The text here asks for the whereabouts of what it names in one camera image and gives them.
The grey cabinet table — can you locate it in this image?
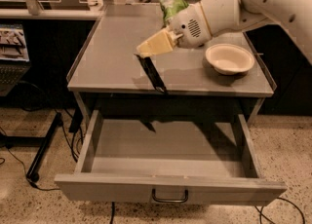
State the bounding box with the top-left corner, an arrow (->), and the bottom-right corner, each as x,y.
68,5 -> 275,125

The black floor cable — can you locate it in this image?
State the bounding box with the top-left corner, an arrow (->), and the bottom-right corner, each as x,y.
0,127 -> 61,193
253,197 -> 306,224

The black floor cable right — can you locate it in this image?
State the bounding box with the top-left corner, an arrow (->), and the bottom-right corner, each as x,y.
253,197 -> 306,224

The laptop computer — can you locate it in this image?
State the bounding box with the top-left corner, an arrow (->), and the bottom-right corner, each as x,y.
0,23 -> 31,96

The white paper bowl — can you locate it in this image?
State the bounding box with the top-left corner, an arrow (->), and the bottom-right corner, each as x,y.
206,44 -> 254,75

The black floor cable left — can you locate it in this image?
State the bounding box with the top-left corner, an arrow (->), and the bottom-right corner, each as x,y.
0,127 -> 61,193

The black rxbar chocolate wrapper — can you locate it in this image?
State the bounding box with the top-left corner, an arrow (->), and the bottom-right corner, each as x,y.
136,55 -> 168,94

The green chip bag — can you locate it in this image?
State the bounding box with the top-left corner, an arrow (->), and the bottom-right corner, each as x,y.
158,0 -> 189,25

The metal drawer handle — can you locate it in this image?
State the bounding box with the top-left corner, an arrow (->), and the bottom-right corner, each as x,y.
151,188 -> 189,204

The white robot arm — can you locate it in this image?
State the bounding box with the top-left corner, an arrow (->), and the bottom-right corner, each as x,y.
136,0 -> 312,63

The black desk leg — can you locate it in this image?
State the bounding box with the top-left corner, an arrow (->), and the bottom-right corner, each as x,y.
26,113 -> 61,183

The black cable under drawer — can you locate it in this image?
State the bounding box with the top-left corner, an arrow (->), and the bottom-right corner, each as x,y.
108,201 -> 116,224

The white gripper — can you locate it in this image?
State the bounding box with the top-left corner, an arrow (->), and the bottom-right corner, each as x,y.
136,0 -> 241,58

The grey open top drawer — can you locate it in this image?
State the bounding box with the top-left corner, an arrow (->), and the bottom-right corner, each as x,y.
55,111 -> 287,205

